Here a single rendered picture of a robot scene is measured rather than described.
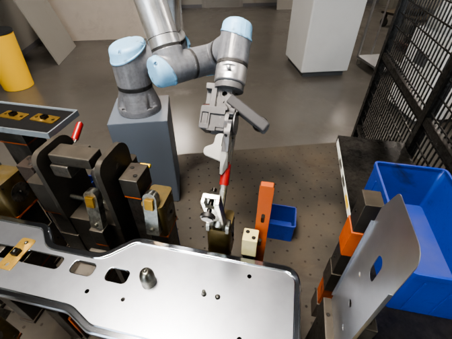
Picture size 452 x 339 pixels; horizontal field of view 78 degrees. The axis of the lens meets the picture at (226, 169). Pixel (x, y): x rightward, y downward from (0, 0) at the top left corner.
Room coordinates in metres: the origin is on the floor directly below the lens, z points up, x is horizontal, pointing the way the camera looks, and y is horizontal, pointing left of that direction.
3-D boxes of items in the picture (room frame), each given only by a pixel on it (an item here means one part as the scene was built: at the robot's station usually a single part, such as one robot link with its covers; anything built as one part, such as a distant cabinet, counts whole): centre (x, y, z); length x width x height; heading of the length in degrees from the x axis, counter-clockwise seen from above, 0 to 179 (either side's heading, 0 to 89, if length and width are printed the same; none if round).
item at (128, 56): (0.91, 0.31, 1.27); 0.13 x 0.12 x 0.14; 128
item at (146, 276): (0.30, 0.17, 1.02); 0.03 x 0.03 x 0.07
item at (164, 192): (0.51, 0.18, 0.88); 0.11 x 0.07 x 0.37; 168
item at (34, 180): (0.59, 0.49, 0.89); 0.12 x 0.07 x 0.38; 168
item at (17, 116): (0.75, 0.65, 1.17); 0.08 x 0.04 x 0.01; 73
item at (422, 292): (0.37, -0.42, 1.10); 0.30 x 0.17 x 0.13; 169
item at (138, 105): (0.91, 0.31, 1.15); 0.15 x 0.15 x 0.10
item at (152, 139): (0.91, 0.31, 0.90); 0.20 x 0.20 x 0.40; 7
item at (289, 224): (0.67, -0.21, 0.75); 0.11 x 0.10 x 0.09; 78
